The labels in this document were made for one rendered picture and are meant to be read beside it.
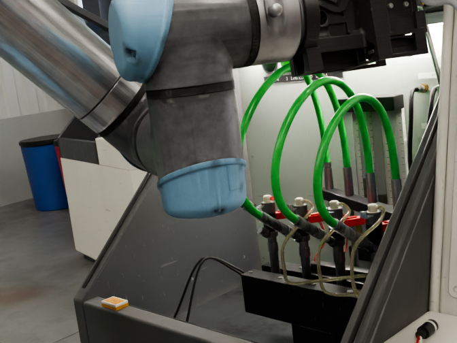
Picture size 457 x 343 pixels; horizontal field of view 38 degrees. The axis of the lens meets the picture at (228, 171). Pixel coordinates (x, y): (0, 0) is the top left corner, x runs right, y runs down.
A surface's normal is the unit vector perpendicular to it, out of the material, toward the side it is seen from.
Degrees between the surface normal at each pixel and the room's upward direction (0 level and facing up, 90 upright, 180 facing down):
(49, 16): 76
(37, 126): 90
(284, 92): 90
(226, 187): 93
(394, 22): 82
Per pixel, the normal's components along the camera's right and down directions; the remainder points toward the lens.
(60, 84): -0.17, 0.64
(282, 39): 0.36, 0.62
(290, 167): -0.70, 0.21
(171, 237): 0.70, 0.04
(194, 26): 0.36, 0.11
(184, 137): -0.22, 0.19
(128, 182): -0.84, 0.19
